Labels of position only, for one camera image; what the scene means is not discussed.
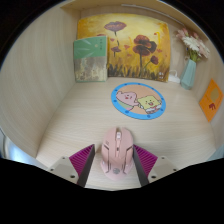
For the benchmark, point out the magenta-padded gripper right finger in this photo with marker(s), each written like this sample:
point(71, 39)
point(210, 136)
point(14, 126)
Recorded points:
point(161, 166)

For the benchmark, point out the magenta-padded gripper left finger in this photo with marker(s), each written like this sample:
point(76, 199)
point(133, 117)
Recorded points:
point(63, 166)

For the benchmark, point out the pink computer mouse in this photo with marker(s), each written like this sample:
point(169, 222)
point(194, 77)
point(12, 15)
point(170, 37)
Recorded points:
point(116, 153)

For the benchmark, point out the round cartoon mouse pad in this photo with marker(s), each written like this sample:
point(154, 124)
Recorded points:
point(138, 101)

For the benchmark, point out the small white charger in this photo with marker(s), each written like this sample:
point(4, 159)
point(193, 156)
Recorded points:
point(174, 78)

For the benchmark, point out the pale teal faceted vase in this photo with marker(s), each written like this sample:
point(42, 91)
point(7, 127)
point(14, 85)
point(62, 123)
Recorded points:
point(188, 75)

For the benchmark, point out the green and beige book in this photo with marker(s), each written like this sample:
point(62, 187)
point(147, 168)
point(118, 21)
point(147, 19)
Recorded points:
point(90, 60)

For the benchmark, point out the yellow poppy flower painting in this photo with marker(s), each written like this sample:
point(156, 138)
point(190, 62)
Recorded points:
point(140, 50)

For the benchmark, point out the pink and white flower bouquet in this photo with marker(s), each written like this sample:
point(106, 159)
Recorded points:
point(195, 45)

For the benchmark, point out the white under-shelf light bar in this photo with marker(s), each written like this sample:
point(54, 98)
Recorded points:
point(153, 12)

